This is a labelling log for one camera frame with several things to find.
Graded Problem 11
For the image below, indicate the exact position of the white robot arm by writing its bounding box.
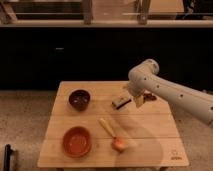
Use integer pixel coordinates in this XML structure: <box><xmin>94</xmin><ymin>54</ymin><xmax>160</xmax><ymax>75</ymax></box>
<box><xmin>127</xmin><ymin>59</ymin><xmax>213</xmax><ymax>128</ymax></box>

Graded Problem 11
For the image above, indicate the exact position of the dark brown bowl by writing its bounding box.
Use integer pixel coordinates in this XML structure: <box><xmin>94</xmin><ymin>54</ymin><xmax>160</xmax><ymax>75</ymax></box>
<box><xmin>69</xmin><ymin>89</ymin><xmax>90</xmax><ymax>111</ymax></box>

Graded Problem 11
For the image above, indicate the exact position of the red bowl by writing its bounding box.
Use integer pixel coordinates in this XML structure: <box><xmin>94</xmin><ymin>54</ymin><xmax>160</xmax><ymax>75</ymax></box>
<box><xmin>61</xmin><ymin>126</ymin><xmax>92</xmax><ymax>158</ymax></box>

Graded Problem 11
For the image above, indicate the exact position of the pile of brown nuts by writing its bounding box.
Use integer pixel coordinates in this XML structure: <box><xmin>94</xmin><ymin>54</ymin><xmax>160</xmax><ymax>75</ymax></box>
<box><xmin>144</xmin><ymin>93</ymin><xmax>157</xmax><ymax>101</ymax></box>

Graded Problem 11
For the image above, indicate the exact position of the black object at floor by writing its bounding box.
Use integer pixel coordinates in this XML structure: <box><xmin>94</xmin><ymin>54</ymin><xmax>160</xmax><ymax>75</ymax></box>
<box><xmin>3</xmin><ymin>144</ymin><xmax>14</xmax><ymax>171</ymax></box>

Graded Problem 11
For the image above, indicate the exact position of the orange spoon with wooden handle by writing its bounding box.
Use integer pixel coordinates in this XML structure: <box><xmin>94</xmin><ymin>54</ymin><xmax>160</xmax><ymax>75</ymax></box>
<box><xmin>99</xmin><ymin>118</ymin><xmax>127</xmax><ymax>152</ymax></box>

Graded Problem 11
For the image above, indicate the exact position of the wooden shelf rail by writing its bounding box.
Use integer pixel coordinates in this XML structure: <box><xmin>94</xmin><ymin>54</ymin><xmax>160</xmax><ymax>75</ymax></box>
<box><xmin>0</xmin><ymin>0</ymin><xmax>213</xmax><ymax>28</ymax></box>

